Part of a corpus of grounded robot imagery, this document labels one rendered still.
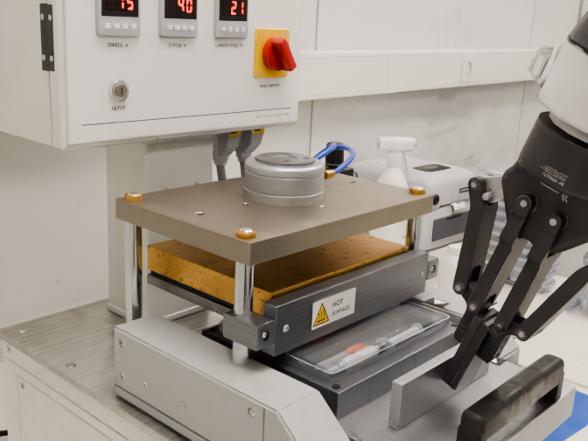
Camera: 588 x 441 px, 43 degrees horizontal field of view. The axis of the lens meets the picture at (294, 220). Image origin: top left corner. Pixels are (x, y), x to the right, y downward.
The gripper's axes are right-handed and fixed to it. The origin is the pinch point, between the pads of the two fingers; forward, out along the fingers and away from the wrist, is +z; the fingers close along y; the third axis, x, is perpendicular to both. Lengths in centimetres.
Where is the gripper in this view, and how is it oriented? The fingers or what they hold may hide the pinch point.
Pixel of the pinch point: (473, 349)
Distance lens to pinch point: 64.5
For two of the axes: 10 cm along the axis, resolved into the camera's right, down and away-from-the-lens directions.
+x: 6.8, -1.6, 7.1
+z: -2.9, 8.3, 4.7
